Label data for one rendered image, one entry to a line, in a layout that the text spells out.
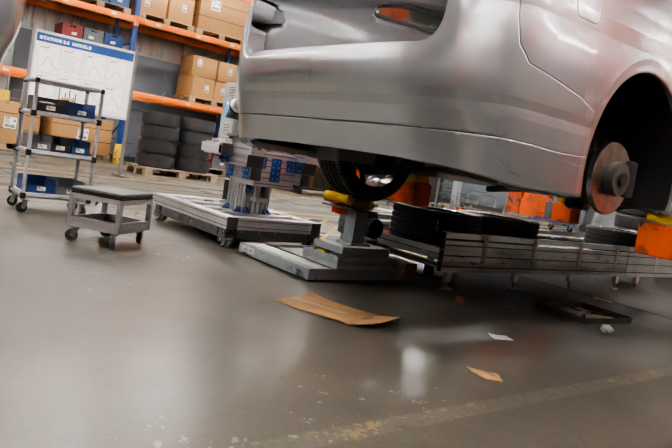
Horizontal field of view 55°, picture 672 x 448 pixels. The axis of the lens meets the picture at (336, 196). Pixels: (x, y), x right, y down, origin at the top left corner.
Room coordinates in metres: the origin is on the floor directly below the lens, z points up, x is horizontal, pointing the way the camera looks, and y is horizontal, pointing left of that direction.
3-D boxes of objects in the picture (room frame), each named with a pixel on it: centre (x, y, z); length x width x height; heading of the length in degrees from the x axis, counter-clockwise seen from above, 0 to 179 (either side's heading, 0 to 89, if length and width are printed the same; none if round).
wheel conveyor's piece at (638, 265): (6.45, -2.81, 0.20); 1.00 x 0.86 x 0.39; 129
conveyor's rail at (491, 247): (5.04, -1.71, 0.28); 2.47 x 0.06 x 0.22; 129
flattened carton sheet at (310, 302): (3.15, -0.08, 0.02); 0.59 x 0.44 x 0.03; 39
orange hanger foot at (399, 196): (4.64, -0.42, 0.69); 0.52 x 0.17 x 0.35; 39
